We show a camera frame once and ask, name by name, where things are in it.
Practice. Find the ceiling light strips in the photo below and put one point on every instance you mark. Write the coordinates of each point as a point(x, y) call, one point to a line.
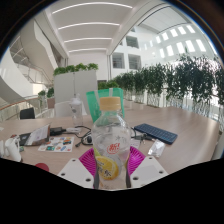
point(88, 24)

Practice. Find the row of green hedge plants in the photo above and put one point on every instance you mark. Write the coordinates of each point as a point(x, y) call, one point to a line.
point(193, 80)

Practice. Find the white planter cabinet with plants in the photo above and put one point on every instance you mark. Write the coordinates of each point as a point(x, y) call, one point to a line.
point(75, 86)

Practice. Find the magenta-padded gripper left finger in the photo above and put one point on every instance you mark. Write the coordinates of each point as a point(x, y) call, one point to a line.
point(77, 171)

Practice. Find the brown planter with green plant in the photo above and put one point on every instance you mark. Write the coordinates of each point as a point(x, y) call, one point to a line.
point(50, 101)

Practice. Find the black chair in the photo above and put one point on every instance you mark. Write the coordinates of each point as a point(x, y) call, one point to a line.
point(27, 113)

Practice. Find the black notebook with white booklet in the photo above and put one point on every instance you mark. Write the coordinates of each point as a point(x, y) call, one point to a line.
point(36, 136)

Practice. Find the colourful sticker sheet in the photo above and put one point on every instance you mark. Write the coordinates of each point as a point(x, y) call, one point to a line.
point(56, 144)

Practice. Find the green tote bag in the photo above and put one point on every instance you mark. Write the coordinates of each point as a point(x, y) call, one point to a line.
point(94, 106)

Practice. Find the clear shaker bottle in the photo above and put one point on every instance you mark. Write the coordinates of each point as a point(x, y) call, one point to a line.
point(76, 113)

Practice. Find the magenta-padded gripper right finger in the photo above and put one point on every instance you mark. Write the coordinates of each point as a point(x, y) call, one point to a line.
point(146, 170)

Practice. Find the white ceramic mug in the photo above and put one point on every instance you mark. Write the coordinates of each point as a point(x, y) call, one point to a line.
point(13, 150)

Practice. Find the clear plastic bag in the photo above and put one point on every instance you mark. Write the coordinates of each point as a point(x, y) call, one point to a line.
point(156, 148)

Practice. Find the clear lemon drink bottle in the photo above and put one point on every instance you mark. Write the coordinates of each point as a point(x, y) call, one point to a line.
point(111, 133)

